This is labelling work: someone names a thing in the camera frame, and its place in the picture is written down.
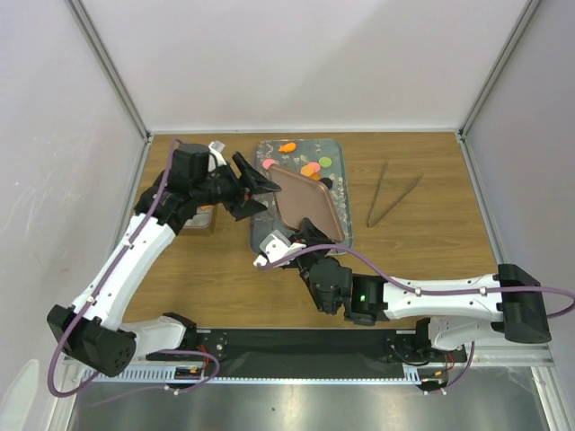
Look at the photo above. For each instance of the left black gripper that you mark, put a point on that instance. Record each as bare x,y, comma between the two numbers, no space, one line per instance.
239,206

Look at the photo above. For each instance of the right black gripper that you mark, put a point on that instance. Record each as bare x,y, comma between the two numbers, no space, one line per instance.
309,235

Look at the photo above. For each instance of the brown translucent box lid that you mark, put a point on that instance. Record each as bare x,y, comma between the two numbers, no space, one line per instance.
301,197

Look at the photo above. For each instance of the clear box with paper cups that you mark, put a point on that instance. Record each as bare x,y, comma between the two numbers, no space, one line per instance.
202,224

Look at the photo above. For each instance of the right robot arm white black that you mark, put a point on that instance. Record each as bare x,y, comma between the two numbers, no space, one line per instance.
507,304

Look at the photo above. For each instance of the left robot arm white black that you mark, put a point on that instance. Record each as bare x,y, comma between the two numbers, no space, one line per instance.
91,330

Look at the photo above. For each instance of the pink round cookie left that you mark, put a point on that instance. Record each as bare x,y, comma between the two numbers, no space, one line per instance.
268,162

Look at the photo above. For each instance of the black round cookie top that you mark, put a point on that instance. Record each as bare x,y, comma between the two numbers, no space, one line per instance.
327,182

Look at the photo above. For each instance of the orange round cookie stacked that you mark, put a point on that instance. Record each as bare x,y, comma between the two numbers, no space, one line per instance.
307,170

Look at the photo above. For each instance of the orange fish cookie top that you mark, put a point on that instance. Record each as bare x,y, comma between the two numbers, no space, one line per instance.
287,148

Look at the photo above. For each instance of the pink round cookie hidden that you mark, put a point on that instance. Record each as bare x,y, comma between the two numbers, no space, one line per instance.
316,166

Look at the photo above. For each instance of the green round cookie top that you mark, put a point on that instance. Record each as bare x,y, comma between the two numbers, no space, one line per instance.
325,162

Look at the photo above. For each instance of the floral patterned metal tray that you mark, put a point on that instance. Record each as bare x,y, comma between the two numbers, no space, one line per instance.
307,150

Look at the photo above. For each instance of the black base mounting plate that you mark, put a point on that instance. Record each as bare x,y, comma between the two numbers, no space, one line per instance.
322,354

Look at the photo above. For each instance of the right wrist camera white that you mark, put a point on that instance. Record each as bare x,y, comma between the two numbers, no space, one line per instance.
274,250

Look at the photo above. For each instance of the aluminium frame rail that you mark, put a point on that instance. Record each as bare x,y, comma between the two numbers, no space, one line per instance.
184,368

